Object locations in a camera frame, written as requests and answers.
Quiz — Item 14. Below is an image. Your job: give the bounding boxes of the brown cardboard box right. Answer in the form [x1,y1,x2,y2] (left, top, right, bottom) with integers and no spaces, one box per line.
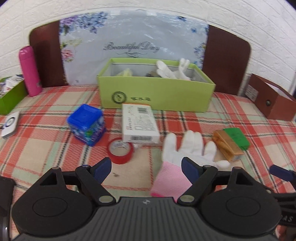
[245,74,296,121]

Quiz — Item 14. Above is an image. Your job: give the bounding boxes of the gold brown box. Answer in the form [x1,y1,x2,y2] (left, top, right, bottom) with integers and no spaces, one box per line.
[212,130,244,162]

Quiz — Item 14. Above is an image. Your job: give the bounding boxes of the red tape roll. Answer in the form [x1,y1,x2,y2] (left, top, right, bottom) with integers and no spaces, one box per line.
[107,138,134,165]

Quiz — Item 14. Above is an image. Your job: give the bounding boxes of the floral packaged pillow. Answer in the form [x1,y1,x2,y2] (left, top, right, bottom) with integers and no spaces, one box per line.
[59,9,209,85]

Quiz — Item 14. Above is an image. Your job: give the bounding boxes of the blue plastic jar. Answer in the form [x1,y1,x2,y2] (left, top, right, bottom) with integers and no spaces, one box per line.
[67,104,106,147]

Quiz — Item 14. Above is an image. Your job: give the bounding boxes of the white pink glove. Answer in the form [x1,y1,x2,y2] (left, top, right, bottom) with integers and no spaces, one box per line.
[150,129,231,203]
[155,58,192,81]

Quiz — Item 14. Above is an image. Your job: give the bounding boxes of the plaid bed sheet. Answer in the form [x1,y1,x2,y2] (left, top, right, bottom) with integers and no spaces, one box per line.
[0,85,296,237]

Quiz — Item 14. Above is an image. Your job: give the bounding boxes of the dark brown headboard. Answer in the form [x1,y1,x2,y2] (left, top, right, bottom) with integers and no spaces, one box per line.
[29,21,251,95]

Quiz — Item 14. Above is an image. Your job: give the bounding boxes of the white remote device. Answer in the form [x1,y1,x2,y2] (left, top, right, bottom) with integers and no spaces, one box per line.
[1,111,21,138]

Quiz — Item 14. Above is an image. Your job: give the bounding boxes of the green tray box left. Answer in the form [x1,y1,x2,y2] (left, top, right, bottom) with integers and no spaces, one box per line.
[1,74,28,115]

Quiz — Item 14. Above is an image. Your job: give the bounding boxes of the white medicine box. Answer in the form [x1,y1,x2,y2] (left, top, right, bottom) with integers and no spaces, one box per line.
[121,103,160,144]

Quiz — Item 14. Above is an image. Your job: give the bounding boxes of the pink thermos bottle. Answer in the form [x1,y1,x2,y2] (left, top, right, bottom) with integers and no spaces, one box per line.
[18,46,42,97]

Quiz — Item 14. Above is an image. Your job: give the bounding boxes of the large green cardboard box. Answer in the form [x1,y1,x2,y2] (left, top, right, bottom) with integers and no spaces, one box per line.
[97,58,216,113]

